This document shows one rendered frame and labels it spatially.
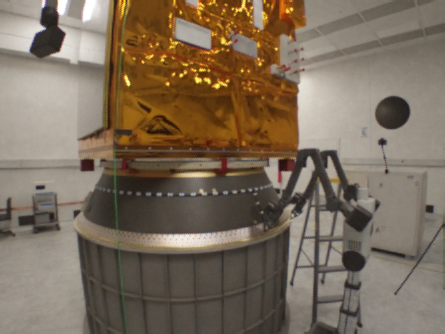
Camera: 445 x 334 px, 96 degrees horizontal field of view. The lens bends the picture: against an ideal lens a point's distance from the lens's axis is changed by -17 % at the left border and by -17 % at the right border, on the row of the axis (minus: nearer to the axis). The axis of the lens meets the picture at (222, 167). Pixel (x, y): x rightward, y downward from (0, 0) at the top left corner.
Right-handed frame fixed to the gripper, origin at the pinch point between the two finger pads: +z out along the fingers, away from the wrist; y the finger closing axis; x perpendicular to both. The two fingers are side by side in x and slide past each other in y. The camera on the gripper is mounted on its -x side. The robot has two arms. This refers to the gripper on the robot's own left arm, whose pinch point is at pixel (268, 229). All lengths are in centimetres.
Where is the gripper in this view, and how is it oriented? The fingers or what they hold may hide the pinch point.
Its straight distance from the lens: 183.6
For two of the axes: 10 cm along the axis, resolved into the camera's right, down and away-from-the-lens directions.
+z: -3.8, 8.5, 3.7
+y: -6.6, 0.3, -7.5
